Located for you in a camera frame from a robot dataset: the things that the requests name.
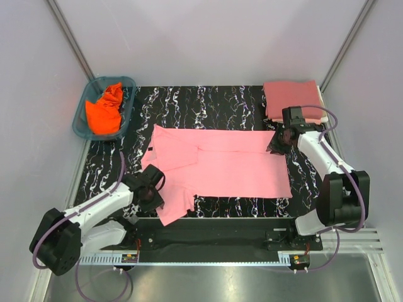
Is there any aluminium rail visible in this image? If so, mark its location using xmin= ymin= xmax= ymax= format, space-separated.
xmin=40 ymin=228 xmax=385 ymax=268

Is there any pink t-shirt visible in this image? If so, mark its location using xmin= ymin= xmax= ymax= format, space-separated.
xmin=141 ymin=125 xmax=292 ymax=226

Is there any left aluminium frame post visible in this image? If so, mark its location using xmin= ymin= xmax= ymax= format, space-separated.
xmin=44 ymin=0 xmax=95 ymax=81

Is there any orange t-shirt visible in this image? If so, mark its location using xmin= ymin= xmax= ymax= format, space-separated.
xmin=85 ymin=82 xmax=123 ymax=135

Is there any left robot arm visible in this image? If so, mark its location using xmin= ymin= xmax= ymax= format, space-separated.
xmin=29 ymin=164 xmax=166 ymax=276

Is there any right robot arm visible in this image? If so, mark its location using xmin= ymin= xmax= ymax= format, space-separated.
xmin=266 ymin=125 xmax=370 ymax=250

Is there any aluminium frame post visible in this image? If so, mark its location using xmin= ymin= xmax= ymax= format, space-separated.
xmin=320 ymin=0 xmax=378 ymax=93
xmin=44 ymin=0 xmax=95 ymax=81

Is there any teal plastic basket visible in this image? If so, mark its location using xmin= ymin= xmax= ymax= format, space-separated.
xmin=72 ymin=76 xmax=137 ymax=141

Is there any dark red folded shirt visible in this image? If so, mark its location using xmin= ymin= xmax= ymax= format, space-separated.
xmin=263 ymin=81 xmax=321 ymax=120

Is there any right aluminium frame post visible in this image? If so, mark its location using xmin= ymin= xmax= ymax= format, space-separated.
xmin=320 ymin=0 xmax=378 ymax=93

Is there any peach folded shirt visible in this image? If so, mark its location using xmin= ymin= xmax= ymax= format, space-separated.
xmin=271 ymin=116 xmax=328 ymax=125

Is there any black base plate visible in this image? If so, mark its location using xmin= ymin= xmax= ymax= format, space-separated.
xmin=108 ymin=218 xmax=323 ymax=265

